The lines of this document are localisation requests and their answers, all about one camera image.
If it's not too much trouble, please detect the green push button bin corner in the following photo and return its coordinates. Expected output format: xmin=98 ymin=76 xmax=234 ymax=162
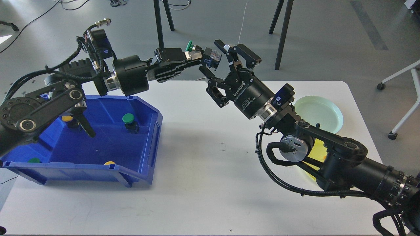
xmin=27 ymin=157 xmax=42 ymax=163

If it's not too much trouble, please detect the black tripod leg left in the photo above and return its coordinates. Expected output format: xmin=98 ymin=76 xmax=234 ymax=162
xmin=153 ymin=0 xmax=175 ymax=49

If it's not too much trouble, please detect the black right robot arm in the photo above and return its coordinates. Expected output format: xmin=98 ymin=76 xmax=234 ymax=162
xmin=199 ymin=39 xmax=420 ymax=236

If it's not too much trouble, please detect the green push button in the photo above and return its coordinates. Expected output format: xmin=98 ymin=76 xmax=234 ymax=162
xmin=185 ymin=40 xmax=222 ymax=70
xmin=122 ymin=113 xmax=139 ymax=133

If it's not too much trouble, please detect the light green plate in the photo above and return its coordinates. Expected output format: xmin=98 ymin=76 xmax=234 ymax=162
xmin=294 ymin=95 xmax=344 ymax=133

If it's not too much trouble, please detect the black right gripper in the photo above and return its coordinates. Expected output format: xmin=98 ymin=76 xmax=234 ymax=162
xmin=199 ymin=39 xmax=274 ymax=119

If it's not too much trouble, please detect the white power cable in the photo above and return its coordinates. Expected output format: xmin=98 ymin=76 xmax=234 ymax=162
xmin=238 ymin=0 xmax=249 ymax=45

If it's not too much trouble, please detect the yellow push button upper left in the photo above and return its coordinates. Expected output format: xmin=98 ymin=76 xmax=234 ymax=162
xmin=61 ymin=116 xmax=80 ymax=130

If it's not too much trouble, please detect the black tripod leg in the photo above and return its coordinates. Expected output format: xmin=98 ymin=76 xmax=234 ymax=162
xmin=269 ymin=0 xmax=294 ymax=70
xmin=153 ymin=0 xmax=175 ymax=49

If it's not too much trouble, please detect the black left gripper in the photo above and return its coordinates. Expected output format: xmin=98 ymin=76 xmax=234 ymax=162
xmin=113 ymin=48 xmax=204 ymax=96

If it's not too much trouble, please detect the blue plastic storage bin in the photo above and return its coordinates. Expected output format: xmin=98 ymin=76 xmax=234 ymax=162
xmin=1 ymin=95 xmax=163 ymax=187

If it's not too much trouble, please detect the black tripod leg right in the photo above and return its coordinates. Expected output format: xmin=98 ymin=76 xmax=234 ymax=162
xmin=269 ymin=0 xmax=294 ymax=70

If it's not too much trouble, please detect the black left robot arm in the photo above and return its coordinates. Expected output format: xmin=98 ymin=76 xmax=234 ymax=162
xmin=1 ymin=18 xmax=204 ymax=156

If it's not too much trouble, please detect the yellow plate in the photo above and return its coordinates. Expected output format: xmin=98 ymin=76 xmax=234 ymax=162
xmin=304 ymin=139 xmax=327 ymax=181

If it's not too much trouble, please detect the white chair base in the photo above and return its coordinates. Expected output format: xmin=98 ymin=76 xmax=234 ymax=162
xmin=377 ymin=59 xmax=420 ymax=140

